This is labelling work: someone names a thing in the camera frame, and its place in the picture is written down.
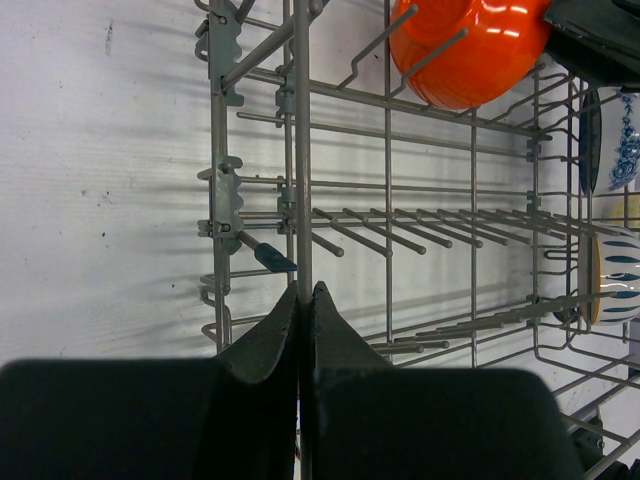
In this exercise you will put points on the white blue flower bowl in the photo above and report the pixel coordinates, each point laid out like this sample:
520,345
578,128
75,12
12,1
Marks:
608,141

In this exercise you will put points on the orange bowl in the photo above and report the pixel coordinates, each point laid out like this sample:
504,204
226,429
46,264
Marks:
463,54

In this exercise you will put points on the yellow checkered bowl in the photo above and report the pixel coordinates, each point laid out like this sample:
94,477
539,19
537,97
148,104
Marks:
622,211

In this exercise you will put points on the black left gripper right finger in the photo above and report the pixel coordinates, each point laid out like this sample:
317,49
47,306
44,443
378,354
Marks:
364,418

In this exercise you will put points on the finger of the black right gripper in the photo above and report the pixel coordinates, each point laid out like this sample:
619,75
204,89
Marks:
597,41

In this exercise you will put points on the grey wire dish rack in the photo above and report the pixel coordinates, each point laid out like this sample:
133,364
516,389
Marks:
550,236

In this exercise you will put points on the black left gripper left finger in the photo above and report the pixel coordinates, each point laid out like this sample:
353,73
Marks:
231,416

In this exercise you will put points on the white blue striped bowl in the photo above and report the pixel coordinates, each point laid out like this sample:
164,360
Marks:
608,265

